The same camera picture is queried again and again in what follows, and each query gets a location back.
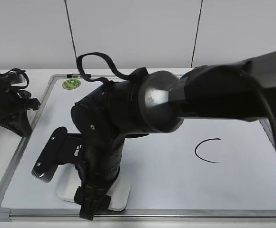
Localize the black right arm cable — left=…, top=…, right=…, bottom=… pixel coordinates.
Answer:
left=77, top=52, right=138, bottom=84

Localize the green round magnet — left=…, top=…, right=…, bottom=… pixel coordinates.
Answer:
left=62, top=79, right=81, bottom=90

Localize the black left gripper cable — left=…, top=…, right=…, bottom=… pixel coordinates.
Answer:
left=0, top=68, right=30, bottom=90

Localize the white whiteboard eraser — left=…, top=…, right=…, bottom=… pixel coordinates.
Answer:
left=57, top=165, right=131, bottom=212

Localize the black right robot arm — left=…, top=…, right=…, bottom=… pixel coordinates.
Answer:
left=31, top=51, right=276, bottom=220

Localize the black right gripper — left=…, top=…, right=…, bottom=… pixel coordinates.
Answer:
left=31, top=81, right=128, bottom=220

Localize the black silver frame clip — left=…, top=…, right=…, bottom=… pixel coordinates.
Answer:
left=67, top=74, right=91, bottom=79

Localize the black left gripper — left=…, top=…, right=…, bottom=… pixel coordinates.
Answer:
left=0, top=68, right=40, bottom=137

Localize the grey framed whiteboard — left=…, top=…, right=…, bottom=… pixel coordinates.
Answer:
left=0, top=74, right=276, bottom=221

